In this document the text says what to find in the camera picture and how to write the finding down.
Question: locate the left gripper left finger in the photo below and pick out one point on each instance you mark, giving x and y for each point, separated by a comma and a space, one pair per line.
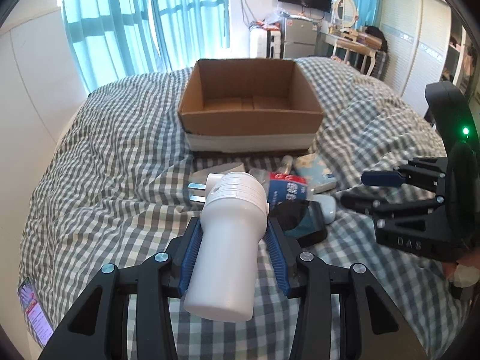
96, 325

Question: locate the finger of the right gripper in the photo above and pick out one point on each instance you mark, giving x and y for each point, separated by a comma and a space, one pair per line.
422, 173
380, 207

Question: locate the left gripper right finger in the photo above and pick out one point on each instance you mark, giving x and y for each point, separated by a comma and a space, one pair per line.
370, 324

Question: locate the blue cloud tissue pack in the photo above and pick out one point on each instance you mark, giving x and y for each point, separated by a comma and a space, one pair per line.
315, 171

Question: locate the black sunglasses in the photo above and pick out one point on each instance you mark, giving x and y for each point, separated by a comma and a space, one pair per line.
301, 220

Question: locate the floss pick clear jar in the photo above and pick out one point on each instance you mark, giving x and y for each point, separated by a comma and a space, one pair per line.
280, 187

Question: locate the white cream tube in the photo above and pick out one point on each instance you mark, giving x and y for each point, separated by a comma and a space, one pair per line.
286, 165

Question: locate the right hand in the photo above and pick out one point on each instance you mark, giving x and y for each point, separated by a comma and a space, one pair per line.
463, 276

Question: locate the smartphone on bed edge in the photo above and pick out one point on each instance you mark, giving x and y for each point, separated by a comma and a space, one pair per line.
33, 310

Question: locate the checkered bed quilt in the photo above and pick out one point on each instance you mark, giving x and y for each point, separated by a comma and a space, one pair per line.
125, 264

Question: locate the white louvred wardrobe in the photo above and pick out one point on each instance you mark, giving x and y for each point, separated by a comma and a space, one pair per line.
417, 34

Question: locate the black bag on table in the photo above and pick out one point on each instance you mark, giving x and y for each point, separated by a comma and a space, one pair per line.
377, 33

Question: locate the white dressing table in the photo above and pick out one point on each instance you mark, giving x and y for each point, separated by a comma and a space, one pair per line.
325, 40

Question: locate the cardboard box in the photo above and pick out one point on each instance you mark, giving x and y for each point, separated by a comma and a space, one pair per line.
251, 105

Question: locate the white oval vanity mirror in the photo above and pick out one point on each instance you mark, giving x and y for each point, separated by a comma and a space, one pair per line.
344, 14

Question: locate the silver mini fridge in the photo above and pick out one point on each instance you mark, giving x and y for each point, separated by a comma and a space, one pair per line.
299, 37

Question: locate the white suitcase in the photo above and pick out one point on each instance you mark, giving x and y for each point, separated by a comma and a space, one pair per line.
264, 43

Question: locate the teal window curtains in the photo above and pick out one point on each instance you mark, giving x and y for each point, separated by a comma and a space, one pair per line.
114, 39

